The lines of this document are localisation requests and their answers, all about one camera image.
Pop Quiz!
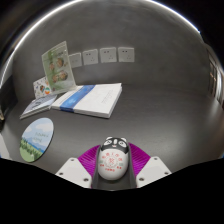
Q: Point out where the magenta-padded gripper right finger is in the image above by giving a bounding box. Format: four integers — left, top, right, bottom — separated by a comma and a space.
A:
127, 142, 173, 190

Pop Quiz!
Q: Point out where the small white illustrated card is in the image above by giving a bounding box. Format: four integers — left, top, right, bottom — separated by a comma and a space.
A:
32, 76, 52, 100

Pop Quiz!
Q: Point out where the round landscape-print mouse pad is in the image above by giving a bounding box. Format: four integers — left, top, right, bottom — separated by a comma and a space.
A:
19, 117, 55, 163

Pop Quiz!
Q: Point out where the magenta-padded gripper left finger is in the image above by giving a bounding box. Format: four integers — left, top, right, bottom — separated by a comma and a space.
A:
54, 144, 101, 190

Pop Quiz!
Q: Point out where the white panda-print computer mouse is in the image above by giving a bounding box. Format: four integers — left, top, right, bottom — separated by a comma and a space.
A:
96, 135, 130, 182

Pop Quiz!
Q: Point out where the grey-covered thin book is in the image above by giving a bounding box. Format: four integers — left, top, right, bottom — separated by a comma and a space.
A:
19, 94, 58, 120

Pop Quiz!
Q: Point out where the white book with blue band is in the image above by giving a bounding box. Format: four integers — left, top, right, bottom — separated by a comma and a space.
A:
50, 82, 123, 119

